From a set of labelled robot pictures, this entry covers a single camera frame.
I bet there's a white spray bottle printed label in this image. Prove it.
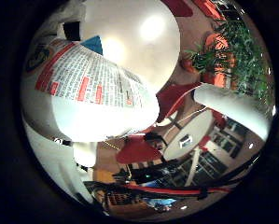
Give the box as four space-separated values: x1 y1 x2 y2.
20 36 160 144

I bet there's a blue cloth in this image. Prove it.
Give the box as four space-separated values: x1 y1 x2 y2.
79 35 105 56

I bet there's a red chair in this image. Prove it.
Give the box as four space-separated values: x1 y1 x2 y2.
115 135 162 165
155 82 202 124

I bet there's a round white side table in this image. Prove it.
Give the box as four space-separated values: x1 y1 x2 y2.
161 108 216 188

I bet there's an orange plant pot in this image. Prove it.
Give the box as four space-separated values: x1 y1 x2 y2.
203 32 237 89

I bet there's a green leafy plant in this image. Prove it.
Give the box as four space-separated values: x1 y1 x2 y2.
187 17 276 110

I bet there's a red cable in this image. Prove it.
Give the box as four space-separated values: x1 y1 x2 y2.
123 183 234 196

